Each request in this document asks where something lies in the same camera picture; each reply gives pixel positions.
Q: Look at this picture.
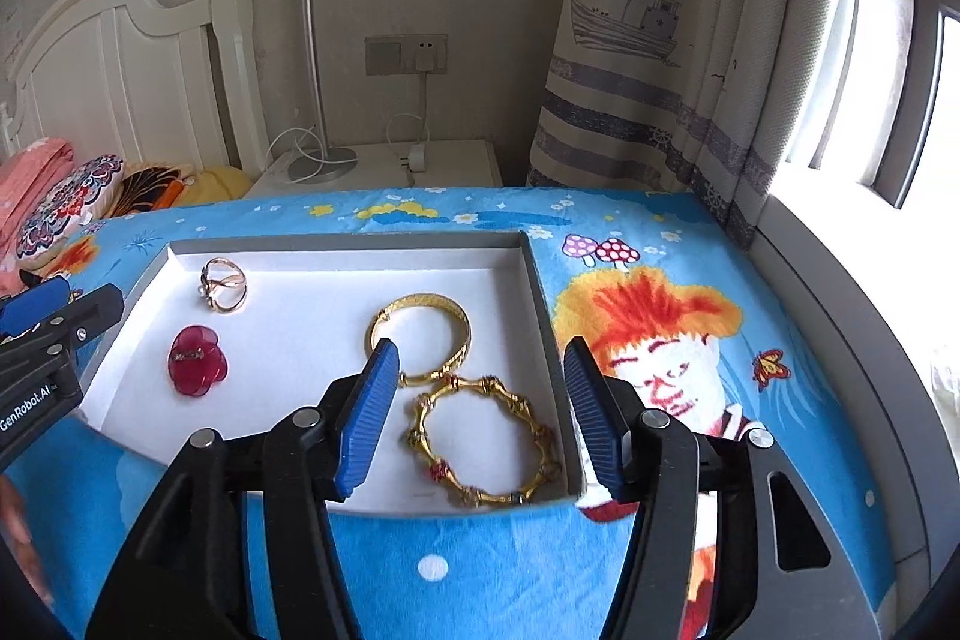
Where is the red flower brooch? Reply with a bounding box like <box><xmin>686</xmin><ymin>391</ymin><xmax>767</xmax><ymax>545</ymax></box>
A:
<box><xmin>167</xmin><ymin>325</ymin><xmax>228</xmax><ymax>398</ymax></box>

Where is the rose gold ring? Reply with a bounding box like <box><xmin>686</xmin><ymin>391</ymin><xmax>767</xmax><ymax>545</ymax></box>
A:
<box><xmin>197</xmin><ymin>255</ymin><xmax>249</xmax><ymax>316</ymax></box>

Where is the gold bamboo bangle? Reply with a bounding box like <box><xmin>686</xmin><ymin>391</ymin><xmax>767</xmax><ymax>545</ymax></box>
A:
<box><xmin>405</xmin><ymin>375</ymin><xmax>565</xmax><ymax>510</ymax></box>

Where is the plain gold bangle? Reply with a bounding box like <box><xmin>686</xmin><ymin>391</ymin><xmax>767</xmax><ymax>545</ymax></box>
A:
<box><xmin>366</xmin><ymin>292</ymin><xmax>472</xmax><ymax>386</ymax></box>

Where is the person's left hand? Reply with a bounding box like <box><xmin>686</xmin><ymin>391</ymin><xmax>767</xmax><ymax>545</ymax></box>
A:
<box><xmin>0</xmin><ymin>476</ymin><xmax>53</xmax><ymax>608</ymax></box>

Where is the patterned pillow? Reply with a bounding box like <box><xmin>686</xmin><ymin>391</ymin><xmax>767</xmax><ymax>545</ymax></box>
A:
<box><xmin>16</xmin><ymin>154</ymin><xmax>125</xmax><ymax>271</ymax></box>

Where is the pink folded blanket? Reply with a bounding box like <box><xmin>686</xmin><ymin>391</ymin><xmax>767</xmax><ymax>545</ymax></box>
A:
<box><xmin>0</xmin><ymin>136</ymin><xmax>73</xmax><ymax>296</ymax></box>

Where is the grey cardboard tray box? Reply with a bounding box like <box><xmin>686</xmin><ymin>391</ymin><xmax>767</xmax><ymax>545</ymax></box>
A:
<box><xmin>80</xmin><ymin>232</ymin><xmax>584</xmax><ymax>505</ymax></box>

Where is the yellow bed sheet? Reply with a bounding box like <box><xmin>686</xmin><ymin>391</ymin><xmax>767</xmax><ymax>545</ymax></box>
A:
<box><xmin>104</xmin><ymin>161</ymin><xmax>257</xmax><ymax>218</ymax></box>

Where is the white wooden headboard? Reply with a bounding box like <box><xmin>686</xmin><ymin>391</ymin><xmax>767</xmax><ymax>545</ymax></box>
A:
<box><xmin>2</xmin><ymin>0</ymin><xmax>272</xmax><ymax>177</ymax></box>

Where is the blue cartoon bed sheet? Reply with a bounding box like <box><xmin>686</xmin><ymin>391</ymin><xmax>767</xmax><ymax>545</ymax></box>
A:
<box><xmin>10</xmin><ymin>188</ymin><xmax>895</xmax><ymax>638</ymax></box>

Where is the grey window sill ledge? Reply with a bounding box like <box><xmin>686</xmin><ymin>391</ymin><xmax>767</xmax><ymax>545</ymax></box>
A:
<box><xmin>750</xmin><ymin>182</ymin><xmax>958</xmax><ymax>620</ymax></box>

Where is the silver lamp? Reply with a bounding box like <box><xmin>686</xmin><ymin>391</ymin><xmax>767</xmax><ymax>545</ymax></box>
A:
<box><xmin>288</xmin><ymin>0</ymin><xmax>358</xmax><ymax>184</ymax></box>

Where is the white nightstand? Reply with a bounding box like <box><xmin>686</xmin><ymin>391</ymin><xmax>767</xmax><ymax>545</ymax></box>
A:
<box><xmin>245</xmin><ymin>140</ymin><xmax>503</xmax><ymax>198</ymax></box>

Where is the sailboat print curtain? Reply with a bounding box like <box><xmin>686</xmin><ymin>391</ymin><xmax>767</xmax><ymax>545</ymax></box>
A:
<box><xmin>529</xmin><ymin>0</ymin><xmax>838</xmax><ymax>245</ymax></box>

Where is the wall socket plate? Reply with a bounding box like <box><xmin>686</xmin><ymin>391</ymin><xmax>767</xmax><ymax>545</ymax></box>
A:
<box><xmin>364</xmin><ymin>34</ymin><xmax>449</xmax><ymax>76</ymax></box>

